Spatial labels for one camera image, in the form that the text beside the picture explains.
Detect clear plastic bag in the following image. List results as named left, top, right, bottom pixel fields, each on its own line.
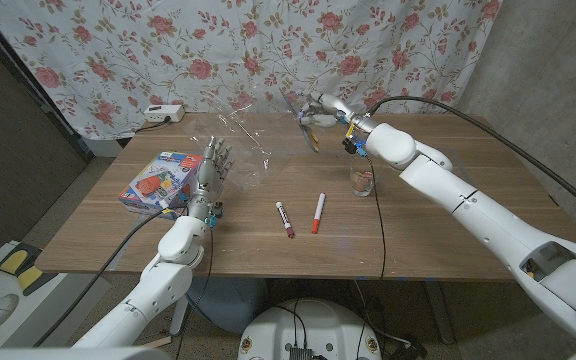
left=182, top=89, right=294, bottom=196

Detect yellow and black floor object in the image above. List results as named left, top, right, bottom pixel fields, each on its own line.
left=0, top=242, right=59, bottom=297

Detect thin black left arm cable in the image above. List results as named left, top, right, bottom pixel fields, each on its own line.
left=172, top=227, right=215, bottom=357

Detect grey and orange scissors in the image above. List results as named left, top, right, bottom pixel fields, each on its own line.
left=280, top=88, right=321, bottom=154

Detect white marker orange cap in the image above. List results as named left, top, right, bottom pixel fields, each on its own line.
left=311, top=192, right=327, bottom=235

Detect black power strip cord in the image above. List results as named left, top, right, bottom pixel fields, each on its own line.
left=134, top=116, right=173, bottom=134

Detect dark perforated wall panel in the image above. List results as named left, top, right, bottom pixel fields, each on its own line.
left=0, top=9, right=94, bottom=271

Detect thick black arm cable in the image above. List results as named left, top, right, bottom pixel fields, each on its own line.
left=367, top=95, right=576, bottom=226
left=32, top=207, right=192, bottom=347

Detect floral print curtain backdrop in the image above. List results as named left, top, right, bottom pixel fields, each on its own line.
left=0, top=0, right=504, bottom=141

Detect clear drinking glass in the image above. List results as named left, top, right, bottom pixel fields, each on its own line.
left=349, top=156, right=377, bottom=198

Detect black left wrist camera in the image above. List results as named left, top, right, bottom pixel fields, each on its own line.
left=207, top=199, right=224, bottom=229

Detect colourful printed package box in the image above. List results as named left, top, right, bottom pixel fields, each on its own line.
left=117, top=151, right=204, bottom=221

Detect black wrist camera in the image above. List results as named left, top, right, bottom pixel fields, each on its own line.
left=342, top=134, right=369, bottom=157
left=207, top=199, right=224, bottom=229

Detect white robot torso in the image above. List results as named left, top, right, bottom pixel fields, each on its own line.
left=237, top=298, right=383, bottom=360

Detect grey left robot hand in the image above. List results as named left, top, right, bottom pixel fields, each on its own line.
left=187, top=135, right=235, bottom=219

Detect white power strip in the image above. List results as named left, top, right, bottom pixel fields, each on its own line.
left=142, top=103, right=187, bottom=124

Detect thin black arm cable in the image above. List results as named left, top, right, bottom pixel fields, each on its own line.
left=172, top=227, right=215, bottom=357
left=365, top=154, right=387, bottom=281

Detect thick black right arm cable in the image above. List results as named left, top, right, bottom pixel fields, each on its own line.
left=367, top=95, right=576, bottom=226

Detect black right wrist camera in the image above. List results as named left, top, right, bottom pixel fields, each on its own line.
left=342, top=134, right=369, bottom=157

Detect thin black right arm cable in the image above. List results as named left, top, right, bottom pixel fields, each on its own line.
left=365, top=154, right=387, bottom=281

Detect white marker dark red cap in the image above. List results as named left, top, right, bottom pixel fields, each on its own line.
left=275, top=201, right=296, bottom=240

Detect black plug on floor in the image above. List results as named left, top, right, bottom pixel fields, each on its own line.
left=390, top=338, right=429, bottom=360

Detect light wooden strip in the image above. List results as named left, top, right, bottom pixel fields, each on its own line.
left=140, top=335, right=173, bottom=350

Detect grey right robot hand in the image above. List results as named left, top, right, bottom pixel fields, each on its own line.
left=297, top=92, right=377, bottom=134

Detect grey table leg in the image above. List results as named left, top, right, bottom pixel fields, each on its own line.
left=420, top=279, right=457, bottom=346
left=170, top=297, right=192, bottom=336

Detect clear tape strip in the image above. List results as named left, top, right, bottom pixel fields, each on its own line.
left=109, top=214, right=145, bottom=272

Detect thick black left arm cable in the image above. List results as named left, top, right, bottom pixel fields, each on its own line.
left=32, top=207, right=192, bottom=347

